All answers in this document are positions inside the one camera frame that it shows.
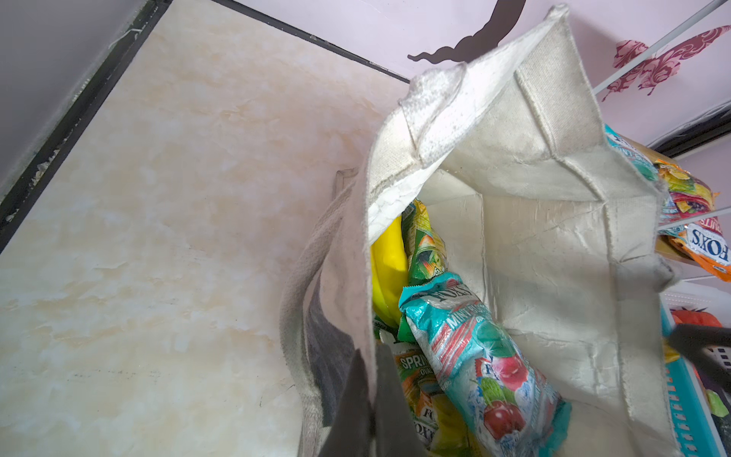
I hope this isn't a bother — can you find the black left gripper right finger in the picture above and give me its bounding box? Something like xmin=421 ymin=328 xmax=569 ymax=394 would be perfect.
xmin=374 ymin=344 xmax=426 ymax=457

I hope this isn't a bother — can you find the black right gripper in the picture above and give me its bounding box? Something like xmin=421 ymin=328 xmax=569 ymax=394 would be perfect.
xmin=668 ymin=324 xmax=730 ymax=393

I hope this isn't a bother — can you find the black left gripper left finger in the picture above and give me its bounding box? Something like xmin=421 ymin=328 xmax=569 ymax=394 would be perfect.
xmin=319 ymin=350 xmax=372 ymax=457

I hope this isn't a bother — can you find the yellow green Fox's bag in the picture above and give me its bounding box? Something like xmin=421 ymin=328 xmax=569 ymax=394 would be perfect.
xmin=379 ymin=329 xmax=482 ymax=456

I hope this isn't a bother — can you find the teal striped candy bag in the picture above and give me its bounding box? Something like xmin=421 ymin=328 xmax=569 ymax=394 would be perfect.
xmin=399 ymin=272 xmax=571 ymax=456

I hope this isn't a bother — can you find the yellow banana bunch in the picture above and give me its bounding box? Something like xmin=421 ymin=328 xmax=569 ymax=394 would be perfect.
xmin=370 ymin=216 xmax=409 ymax=329

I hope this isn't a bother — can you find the cream canvas grocery bag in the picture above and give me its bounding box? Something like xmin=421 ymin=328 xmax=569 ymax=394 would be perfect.
xmin=280 ymin=5 xmax=680 ymax=456

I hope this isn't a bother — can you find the green candy bag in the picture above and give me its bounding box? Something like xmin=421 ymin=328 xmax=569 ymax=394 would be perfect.
xmin=397 ymin=199 xmax=448 ymax=346

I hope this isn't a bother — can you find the orange Fox's candy bag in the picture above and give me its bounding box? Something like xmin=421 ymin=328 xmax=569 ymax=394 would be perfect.
xmin=654 ymin=160 xmax=730 ymax=282

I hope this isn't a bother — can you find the lower teal candy bag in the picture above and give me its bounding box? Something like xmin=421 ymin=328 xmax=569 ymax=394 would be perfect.
xmin=605 ymin=125 xmax=660 ymax=182

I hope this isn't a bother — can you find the red tomato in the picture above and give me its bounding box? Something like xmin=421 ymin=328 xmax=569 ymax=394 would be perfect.
xmin=671 ymin=308 xmax=723 ymax=328

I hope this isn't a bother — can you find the white plastic basket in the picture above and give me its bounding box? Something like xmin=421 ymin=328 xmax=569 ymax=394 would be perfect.
xmin=661 ymin=282 xmax=730 ymax=456

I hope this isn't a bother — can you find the teal plastic basket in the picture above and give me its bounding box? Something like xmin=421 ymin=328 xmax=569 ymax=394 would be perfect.
xmin=659 ymin=302 xmax=726 ymax=457

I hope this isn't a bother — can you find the white wood two-tier shelf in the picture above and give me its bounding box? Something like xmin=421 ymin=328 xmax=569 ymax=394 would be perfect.
xmin=590 ymin=0 xmax=731 ymax=281

